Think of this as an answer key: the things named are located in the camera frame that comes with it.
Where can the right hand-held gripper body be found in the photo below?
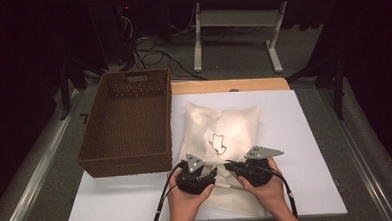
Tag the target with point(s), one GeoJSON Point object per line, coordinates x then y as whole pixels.
{"type": "Point", "coordinates": [258, 169]}

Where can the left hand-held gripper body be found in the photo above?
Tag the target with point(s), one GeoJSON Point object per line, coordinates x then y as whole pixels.
{"type": "Point", "coordinates": [193, 177]}

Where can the cream mesh laundry bag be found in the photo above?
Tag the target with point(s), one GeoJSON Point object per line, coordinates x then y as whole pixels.
{"type": "Point", "coordinates": [198, 137]}

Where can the brown woven basket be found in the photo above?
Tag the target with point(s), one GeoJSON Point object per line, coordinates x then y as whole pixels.
{"type": "Point", "coordinates": [131, 126]}

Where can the person's left hand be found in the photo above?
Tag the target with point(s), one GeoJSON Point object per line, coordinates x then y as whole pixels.
{"type": "Point", "coordinates": [184, 204]}

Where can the person's right hand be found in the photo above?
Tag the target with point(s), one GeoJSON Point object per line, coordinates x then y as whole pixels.
{"type": "Point", "coordinates": [271, 195]}

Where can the white board mat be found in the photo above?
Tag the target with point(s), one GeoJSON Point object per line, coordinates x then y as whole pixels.
{"type": "Point", "coordinates": [302, 152]}

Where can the black metal stand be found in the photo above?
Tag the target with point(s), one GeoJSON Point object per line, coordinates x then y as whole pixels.
{"type": "Point", "coordinates": [64, 89]}
{"type": "Point", "coordinates": [339, 84]}

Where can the black device with red light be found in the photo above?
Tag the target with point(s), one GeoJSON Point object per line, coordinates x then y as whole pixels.
{"type": "Point", "coordinates": [126, 13]}

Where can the metal floor rail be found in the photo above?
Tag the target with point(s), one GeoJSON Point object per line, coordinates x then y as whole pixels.
{"type": "Point", "coordinates": [359, 143]}
{"type": "Point", "coordinates": [37, 184]}

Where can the white metal desk frame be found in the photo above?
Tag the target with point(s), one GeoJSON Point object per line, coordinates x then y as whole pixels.
{"type": "Point", "coordinates": [236, 18]}

